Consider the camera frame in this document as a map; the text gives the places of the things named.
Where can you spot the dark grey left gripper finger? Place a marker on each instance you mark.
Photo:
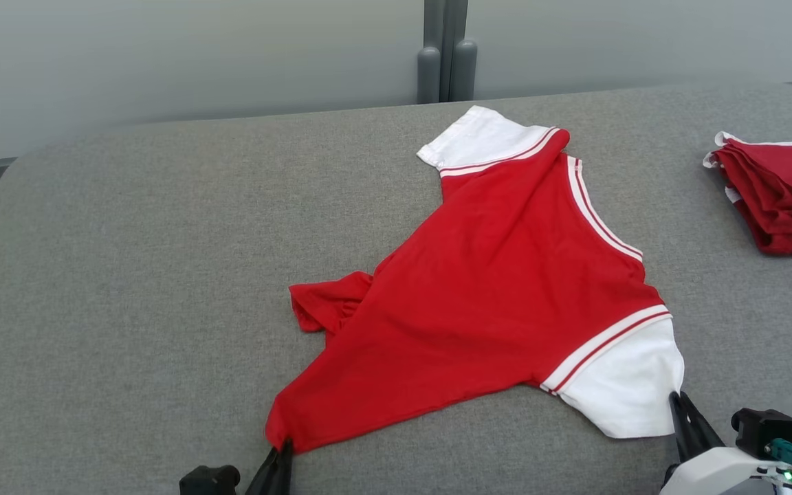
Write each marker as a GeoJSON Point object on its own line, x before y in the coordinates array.
{"type": "Point", "coordinates": [265, 481]}
{"type": "Point", "coordinates": [284, 478]}

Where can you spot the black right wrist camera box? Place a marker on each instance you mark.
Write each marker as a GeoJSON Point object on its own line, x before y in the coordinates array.
{"type": "Point", "coordinates": [764, 430]}

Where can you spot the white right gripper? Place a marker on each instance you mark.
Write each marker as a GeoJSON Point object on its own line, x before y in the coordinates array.
{"type": "Point", "coordinates": [719, 474]}

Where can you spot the red shorts with white trim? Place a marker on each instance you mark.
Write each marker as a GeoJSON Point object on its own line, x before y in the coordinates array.
{"type": "Point", "coordinates": [788, 199]}

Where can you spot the red shirt with white sleeves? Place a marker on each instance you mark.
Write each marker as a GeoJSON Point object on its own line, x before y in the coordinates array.
{"type": "Point", "coordinates": [492, 295]}

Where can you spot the grey metal partition post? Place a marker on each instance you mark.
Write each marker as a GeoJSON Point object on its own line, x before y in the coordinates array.
{"type": "Point", "coordinates": [445, 55]}

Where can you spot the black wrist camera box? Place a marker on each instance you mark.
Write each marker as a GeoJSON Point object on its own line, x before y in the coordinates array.
{"type": "Point", "coordinates": [764, 430]}
{"type": "Point", "coordinates": [210, 481]}

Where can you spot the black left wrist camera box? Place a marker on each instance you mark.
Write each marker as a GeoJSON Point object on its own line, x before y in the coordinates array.
{"type": "Point", "coordinates": [210, 481]}

